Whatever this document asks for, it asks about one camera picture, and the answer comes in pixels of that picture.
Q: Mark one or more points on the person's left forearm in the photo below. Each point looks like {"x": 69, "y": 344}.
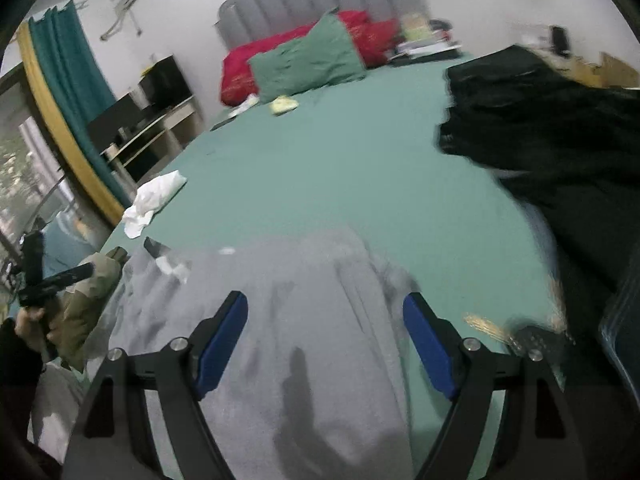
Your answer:
{"x": 17, "y": 355}

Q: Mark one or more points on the red pillow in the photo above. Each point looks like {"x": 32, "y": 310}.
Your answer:
{"x": 240, "y": 72}

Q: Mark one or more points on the teal curtain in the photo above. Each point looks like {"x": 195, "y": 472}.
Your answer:
{"x": 72, "y": 80}

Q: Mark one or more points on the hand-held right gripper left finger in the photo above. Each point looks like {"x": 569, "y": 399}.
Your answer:
{"x": 222, "y": 345}

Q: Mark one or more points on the pile of books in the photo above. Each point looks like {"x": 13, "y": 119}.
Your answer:
{"x": 425, "y": 40}

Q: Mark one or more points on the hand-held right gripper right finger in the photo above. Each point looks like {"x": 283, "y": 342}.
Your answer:
{"x": 427, "y": 345}

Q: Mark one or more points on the wooden shelf desk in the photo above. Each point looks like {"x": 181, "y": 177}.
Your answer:
{"x": 155, "y": 132}

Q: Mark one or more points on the black garment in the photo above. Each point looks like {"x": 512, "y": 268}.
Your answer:
{"x": 550, "y": 130}

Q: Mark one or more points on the green pillow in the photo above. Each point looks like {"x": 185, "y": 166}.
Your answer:
{"x": 310, "y": 57}

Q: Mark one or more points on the small black item with tag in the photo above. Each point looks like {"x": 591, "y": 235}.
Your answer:
{"x": 160, "y": 252}

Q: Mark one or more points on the black monitor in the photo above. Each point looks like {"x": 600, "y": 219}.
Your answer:
{"x": 162, "y": 80}

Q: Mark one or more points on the cardboard box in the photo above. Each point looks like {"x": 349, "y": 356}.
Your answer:
{"x": 600, "y": 71}

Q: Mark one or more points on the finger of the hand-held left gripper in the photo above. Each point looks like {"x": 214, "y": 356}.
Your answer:
{"x": 67, "y": 276}

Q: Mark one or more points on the small yellow cloth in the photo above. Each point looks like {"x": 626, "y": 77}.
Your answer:
{"x": 284, "y": 105}

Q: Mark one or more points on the yellow curtain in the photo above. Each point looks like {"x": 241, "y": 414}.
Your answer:
{"x": 65, "y": 130}

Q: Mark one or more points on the grey garment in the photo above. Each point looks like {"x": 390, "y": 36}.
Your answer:
{"x": 300, "y": 340}

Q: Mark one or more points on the person's left hand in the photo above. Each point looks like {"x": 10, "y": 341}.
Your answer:
{"x": 31, "y": 324}

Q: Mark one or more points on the white cloth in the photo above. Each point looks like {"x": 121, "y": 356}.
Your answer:
{"x": 152, "y": 197}

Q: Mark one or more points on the window with railing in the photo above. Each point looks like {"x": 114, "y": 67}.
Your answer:
{"x": 30, "y": 175}

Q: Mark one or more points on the green bed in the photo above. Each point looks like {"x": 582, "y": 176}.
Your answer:
{"x": 325, "y": 175}

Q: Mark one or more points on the olive cloth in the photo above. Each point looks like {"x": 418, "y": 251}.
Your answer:
{"x": 92, "y": 305}

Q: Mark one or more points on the white paper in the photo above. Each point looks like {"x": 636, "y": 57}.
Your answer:
{"x": 245, "y": 106}

